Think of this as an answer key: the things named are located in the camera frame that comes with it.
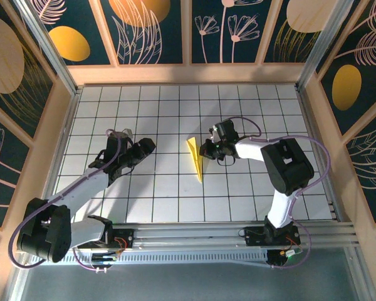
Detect aluminium corner post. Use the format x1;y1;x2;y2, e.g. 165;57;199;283
14;0;80;95
295;0;354;91

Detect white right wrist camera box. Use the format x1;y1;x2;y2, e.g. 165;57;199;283
208;124;222;142

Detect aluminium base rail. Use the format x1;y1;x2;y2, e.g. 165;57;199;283
17;221;361;251

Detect yellow paper sheet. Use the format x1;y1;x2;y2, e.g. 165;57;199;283
186;136;205;184

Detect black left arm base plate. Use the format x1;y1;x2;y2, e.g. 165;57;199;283
77;228;135;250

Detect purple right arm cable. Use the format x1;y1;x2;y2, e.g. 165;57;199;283
228;116;332;270

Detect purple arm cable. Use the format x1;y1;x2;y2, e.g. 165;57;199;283
228;116;332;270
9;128;135;273

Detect white slotted cable duct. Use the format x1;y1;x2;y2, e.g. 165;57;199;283
29;252;270;266

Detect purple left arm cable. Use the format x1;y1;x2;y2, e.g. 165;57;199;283
9;128;135;273

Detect black controller board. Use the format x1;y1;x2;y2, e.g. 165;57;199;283
90;252;118;264
267;249;303;269

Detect aluminium side rail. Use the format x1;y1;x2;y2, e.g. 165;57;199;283
34;87;82;226
296;87;346;222

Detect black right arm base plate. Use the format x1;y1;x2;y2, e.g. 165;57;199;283
243;225;301;247

